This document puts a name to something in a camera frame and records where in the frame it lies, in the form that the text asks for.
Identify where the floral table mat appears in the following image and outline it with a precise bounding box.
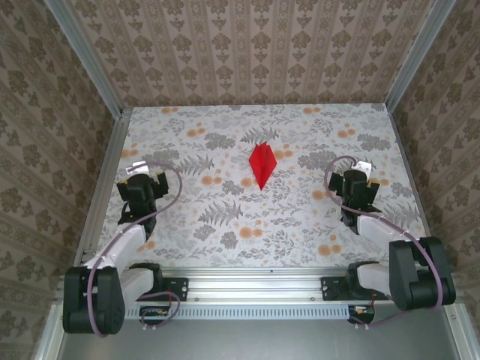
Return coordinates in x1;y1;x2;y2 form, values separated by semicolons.
91;104;438;269

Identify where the slotted grey cable duct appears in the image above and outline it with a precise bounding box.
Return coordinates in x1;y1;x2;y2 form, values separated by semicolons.
123;304;352;321

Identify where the black controller board with wires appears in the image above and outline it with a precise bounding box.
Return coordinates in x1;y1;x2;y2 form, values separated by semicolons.
346;305;377;326
138;305;170;326

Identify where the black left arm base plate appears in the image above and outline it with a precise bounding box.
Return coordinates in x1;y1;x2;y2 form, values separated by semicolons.
159;276;189;302

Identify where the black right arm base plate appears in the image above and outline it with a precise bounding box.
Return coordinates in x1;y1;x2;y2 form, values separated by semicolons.
320;276;353;303

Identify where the red paper sheet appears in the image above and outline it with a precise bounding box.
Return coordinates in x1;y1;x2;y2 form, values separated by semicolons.
248;141;279;191

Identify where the aluminium corner post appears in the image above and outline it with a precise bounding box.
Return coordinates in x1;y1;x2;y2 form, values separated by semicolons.
385;0;457;112
47;0;125;119

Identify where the aluminium cross beam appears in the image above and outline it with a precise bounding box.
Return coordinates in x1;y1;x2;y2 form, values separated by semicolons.
55;273;462;303

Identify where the aluminium side rail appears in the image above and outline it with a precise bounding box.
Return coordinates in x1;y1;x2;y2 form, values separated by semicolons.
70;108;133;275
385;106;443;273

